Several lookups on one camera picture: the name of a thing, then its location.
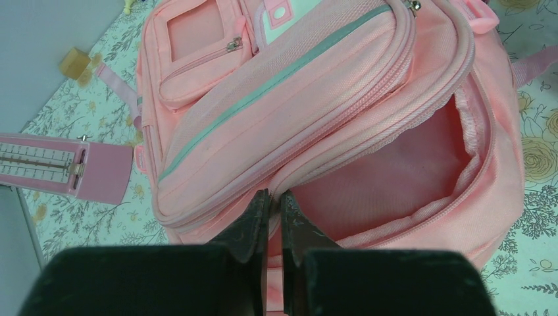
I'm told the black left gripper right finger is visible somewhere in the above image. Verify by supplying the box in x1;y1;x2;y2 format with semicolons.
280;192;495;315

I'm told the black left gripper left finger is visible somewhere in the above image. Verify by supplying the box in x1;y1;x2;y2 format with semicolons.
20;190;270;315

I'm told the pink student backpack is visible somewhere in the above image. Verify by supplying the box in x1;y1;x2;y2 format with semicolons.
119;1;557;315

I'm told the pink metronome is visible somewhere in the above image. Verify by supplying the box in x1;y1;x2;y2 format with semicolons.
1;134;133;205

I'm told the floral patterned table mat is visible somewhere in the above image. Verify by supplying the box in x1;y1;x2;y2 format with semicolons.
22;1;557;315

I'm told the wooden block back left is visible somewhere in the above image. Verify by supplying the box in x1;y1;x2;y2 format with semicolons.
59;47;91;80

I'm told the cream small toy piece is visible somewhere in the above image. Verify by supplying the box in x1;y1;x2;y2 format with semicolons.
123;0;136;15

